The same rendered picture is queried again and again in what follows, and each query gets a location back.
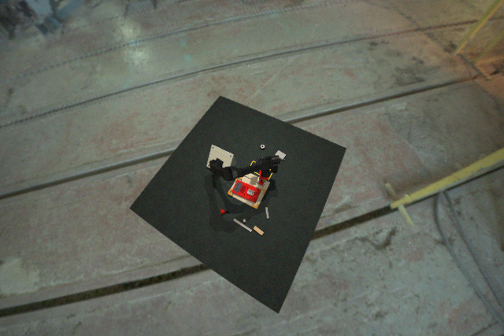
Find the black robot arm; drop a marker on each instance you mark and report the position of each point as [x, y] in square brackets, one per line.
[264, 164]

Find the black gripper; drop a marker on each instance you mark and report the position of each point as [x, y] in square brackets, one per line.
[273, 170]

